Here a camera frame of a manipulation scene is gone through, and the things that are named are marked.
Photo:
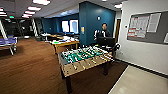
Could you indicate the green foosball table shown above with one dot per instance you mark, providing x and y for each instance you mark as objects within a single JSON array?
[{"x": 83, "y": 60}]

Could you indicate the bright window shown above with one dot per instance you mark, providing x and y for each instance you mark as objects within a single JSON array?
[
  {"x": 65, "y": 26},
  {"x": 73, "y": 26}
]

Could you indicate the person in dark jacket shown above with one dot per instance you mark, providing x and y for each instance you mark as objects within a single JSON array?
[{"x": 104, "y": 32}]

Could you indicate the brown wooden door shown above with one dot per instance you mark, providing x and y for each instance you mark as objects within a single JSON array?
[{"x": 117, "y": 30}]

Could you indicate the dark grey notice board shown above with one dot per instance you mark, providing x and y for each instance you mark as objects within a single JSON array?
[{"x": 148, "y": 28}]

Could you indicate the blue ping pong table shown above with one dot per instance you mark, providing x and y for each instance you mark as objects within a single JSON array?
[{"x": 7, "y": 42}]

